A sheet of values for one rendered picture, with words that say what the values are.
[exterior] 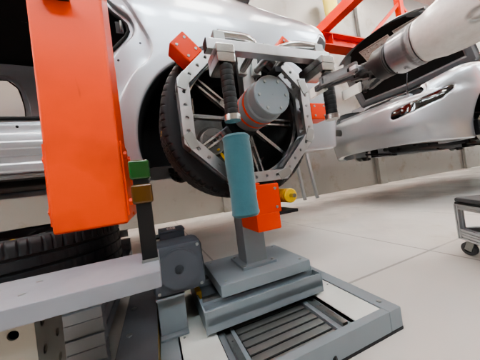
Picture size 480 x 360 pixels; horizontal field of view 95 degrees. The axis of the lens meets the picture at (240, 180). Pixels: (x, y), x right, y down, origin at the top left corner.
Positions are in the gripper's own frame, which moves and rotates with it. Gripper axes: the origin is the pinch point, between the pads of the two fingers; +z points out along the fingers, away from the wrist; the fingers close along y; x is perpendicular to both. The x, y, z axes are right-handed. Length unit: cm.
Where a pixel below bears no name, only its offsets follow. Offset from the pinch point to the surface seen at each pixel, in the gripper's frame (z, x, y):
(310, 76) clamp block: 4.6, 8.0, -2.5
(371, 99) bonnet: 214, 92, 318
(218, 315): 23, -68, -40
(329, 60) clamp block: -1.3, 10.2, 0.5
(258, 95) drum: 6.1, 1.6, -22.0
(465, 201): 15, -50, 103
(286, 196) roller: 21.4, -31.9, -6.9
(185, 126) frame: 20.7, -3.2, -43.0
